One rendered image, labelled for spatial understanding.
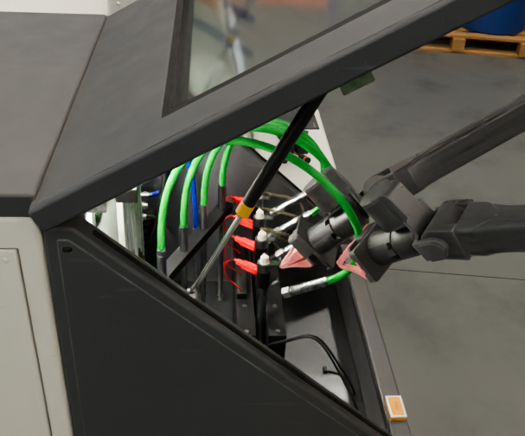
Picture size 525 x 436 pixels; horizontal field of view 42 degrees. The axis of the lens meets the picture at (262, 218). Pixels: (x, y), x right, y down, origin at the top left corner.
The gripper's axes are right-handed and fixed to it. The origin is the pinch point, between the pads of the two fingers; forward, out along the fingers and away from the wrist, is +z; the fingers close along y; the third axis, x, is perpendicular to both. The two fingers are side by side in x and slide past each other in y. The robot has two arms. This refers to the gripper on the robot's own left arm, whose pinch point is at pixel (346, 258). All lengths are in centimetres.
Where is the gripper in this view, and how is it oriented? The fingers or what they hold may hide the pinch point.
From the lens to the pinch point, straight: 120.3
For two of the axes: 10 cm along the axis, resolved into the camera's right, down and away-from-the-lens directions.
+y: -5.9, 5.9, -5.4
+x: 6.2, 7.7, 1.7
